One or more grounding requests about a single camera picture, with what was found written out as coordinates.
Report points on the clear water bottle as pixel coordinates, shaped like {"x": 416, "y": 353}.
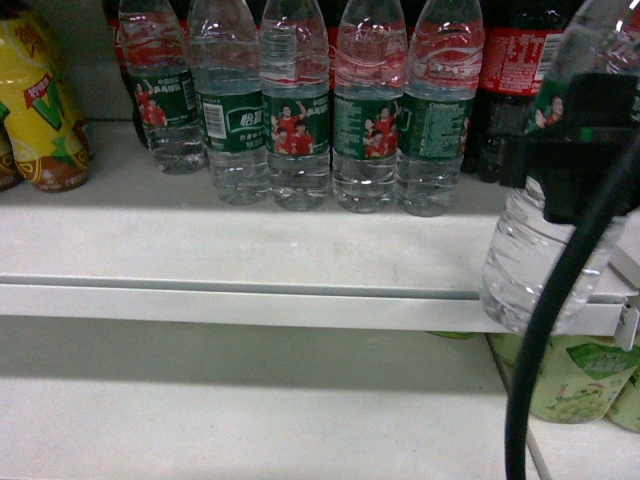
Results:
{"x": 602, "y": 37}

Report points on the water bottle barcode label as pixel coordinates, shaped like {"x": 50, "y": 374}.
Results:
{"x": 224, "y": 61}

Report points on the yellow lemon tea bottle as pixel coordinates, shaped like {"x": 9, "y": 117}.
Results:
{"x": 45, "y": 131}

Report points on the cola bottle red label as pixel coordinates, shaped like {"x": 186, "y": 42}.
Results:
{"x": 520, "y": 39}

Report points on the water bottle red players label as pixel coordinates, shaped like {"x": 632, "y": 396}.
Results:
{"x": 294, "y": 70}

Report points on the far left water bottle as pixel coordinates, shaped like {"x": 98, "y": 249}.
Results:
{"x": 155, "y": 54}

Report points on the right rear water bottle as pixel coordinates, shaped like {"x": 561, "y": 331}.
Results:
{"x": 442, "y": 75}

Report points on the hidden rear water bottle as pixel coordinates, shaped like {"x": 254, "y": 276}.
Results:
{"x": 369, "y": 79}

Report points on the white metal shelf board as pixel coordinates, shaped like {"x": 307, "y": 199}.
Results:
{"x": 138, "y": 245}

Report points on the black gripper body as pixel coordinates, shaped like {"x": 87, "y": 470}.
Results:
{"x": 570, "y": 158}

